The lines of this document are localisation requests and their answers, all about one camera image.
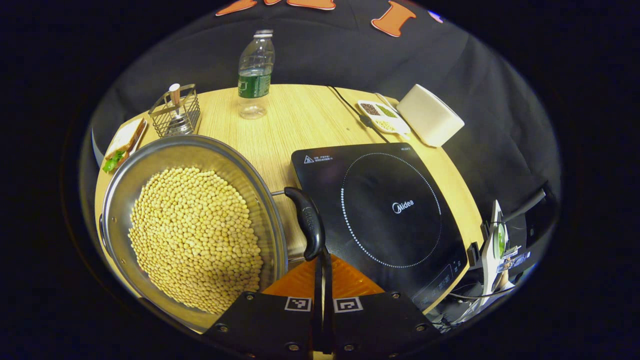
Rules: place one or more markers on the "white divided bean dish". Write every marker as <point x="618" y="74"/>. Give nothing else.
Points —
<point x="382" y="117"/>

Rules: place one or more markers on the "white toaster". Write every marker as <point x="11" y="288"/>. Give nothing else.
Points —
<point x="430" y="115"/>

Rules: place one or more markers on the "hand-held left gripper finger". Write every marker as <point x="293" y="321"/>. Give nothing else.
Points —
<point x="328" y="310"/>
<point x="318" y="320"/>

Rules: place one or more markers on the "wooden-topped metal utensil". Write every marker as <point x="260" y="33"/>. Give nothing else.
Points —
<point x="175" y="97"/>

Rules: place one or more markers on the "black induction cooktop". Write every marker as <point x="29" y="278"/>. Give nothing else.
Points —
<point x="385" y="210"/>

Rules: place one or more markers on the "clear plastic water bottle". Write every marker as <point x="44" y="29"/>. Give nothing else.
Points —
<point x="255" y="80"/>

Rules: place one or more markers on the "sandwich with lettuce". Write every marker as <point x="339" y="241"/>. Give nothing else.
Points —
<point x="122" y="142"/>

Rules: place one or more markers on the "steel pot with soybeans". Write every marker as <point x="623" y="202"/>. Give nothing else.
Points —
<point x="195" y="235"/>

